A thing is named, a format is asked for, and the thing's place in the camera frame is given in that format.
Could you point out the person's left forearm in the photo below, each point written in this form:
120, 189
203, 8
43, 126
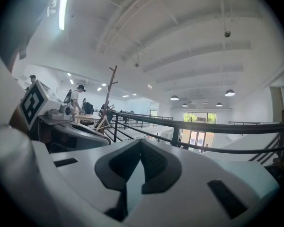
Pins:
16, 119

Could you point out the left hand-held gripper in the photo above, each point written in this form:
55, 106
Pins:
34, 103

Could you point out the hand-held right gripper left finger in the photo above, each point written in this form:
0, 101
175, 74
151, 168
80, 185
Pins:
85, 164

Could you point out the wooden coat rack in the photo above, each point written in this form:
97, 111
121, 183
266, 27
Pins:
112, 79

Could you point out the round ceiling sensor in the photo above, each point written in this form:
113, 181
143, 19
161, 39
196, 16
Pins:
136, 65
227, 34

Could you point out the light wooden desk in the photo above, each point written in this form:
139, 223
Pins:
87, 118

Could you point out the glass entrance doors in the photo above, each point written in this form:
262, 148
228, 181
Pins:
198, 118

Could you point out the long ceiling light strip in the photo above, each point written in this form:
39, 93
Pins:
64, 8

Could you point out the wooden clothes hanger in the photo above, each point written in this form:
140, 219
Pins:
100, 124

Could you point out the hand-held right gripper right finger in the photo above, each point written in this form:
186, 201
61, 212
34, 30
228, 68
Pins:
191, 174

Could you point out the black backpack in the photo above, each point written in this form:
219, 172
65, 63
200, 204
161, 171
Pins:
88, 108

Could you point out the black metal railing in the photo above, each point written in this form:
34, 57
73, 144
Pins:
175, 133

